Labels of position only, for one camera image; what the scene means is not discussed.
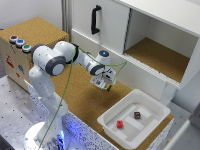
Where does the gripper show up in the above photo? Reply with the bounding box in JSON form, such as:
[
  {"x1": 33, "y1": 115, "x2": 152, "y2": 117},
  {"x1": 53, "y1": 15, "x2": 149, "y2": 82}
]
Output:
[{"x1": 90, "y1": 67, "x2": 117, "y2": 91}]

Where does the pink block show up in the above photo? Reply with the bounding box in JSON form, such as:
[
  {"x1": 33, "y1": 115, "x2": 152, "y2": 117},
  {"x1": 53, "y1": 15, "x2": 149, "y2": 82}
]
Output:
[{"x1": 116, "y1": 120, "x2": 125, "y2": 129}]

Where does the purple block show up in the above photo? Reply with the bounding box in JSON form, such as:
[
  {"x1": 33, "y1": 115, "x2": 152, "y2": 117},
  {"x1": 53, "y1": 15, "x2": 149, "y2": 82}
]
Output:
[{"x1": 133, "y1": 111, "x2": 142, "y2": 120}]

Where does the white sliding door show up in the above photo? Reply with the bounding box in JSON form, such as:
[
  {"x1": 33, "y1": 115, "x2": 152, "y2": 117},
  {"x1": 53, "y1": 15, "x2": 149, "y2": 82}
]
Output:
[{"x1": 71, "y1": 0, "x2": 131, "y2": 56}]

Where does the white plastic box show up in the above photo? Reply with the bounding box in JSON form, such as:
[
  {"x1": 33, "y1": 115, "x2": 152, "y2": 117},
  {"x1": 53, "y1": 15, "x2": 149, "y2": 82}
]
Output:
[{"x1": 96, "y1": 88, "x2": 172, "y2": 150}]

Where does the green button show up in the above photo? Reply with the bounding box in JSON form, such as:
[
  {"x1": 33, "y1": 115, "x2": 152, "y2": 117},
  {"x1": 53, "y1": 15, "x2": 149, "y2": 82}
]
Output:
[{"x1": 21, "y1": 43, "x2": 33, "y2": 54}]

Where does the white cabinet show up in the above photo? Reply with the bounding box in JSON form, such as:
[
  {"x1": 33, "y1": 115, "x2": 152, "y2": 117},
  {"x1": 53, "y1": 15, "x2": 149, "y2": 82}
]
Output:
[{"x1": 70, "y1": 0, "x2": 200, "y2": 108}]

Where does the wooden drawer box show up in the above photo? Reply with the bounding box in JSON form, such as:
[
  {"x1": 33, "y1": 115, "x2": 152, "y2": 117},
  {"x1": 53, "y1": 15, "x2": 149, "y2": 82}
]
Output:
[{"x1": 0, "y1": 16, "x2": 71, "y2": 93}]

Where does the blue button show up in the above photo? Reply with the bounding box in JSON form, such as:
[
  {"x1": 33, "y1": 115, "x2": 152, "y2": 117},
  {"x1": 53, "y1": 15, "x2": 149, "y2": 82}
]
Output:
[{"x1": 15, "y1": 38, "x2": 26, "y2": 48}]

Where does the red button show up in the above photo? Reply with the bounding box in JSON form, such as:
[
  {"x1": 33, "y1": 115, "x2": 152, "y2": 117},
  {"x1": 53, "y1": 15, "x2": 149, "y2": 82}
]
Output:
[{"x1": 9, "y1": 34, "x2": 19, "y2": 44}]

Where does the green cable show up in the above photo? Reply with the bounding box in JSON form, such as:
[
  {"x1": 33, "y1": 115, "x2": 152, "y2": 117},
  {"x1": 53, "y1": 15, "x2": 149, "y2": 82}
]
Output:
[{"x1": 37, "y1": 46, "x2": 129, "y2": 150}]

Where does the black door handle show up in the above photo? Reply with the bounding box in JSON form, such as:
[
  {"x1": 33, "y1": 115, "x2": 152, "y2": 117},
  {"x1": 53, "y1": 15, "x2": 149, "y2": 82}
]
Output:
[{"x1": 90, "y1": 4, "x2": 102, "y2": 36}]

